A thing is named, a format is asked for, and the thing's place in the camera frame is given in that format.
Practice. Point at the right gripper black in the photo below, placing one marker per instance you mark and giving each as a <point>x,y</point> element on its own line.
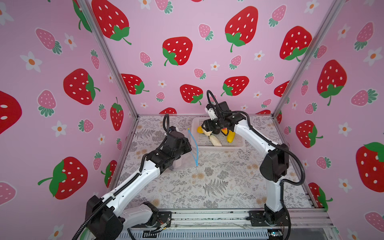
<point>212,126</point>

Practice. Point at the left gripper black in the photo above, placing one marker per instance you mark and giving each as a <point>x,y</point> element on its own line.
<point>183,146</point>

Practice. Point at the white plastic perforated basket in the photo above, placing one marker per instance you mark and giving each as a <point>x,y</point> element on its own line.
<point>204,143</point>

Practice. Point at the clear zip bag blue zipper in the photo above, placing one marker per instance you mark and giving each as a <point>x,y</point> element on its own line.
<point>190,159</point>

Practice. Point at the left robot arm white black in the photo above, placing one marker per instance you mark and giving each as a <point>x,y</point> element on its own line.
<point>106,217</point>

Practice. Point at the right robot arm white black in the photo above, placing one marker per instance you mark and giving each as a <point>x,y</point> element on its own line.
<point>275,163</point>

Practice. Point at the cream white pear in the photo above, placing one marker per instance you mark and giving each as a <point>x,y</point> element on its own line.
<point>207,133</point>

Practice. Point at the small yellow lemon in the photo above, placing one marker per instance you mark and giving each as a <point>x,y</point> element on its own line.
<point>200,130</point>

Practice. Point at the white chinese cabbage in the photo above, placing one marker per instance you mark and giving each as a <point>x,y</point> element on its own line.
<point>215,141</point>

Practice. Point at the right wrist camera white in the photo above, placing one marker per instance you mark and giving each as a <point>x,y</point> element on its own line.
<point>213,111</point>

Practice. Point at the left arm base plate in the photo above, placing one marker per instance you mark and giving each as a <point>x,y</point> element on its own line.
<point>157,219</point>

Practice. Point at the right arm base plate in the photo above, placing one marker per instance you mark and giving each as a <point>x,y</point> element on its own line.
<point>265,219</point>

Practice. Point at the aluminium rail base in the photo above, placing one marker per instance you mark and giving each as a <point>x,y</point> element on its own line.
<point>233,224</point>

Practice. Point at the left frame post aluminium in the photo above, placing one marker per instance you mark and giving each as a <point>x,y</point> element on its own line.
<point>90,17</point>

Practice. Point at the frame post aluminium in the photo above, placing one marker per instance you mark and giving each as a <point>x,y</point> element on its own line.
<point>324,27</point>
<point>90,17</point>

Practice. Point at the right frame post aluminium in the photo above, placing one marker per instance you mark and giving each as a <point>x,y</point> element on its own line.
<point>324,27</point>

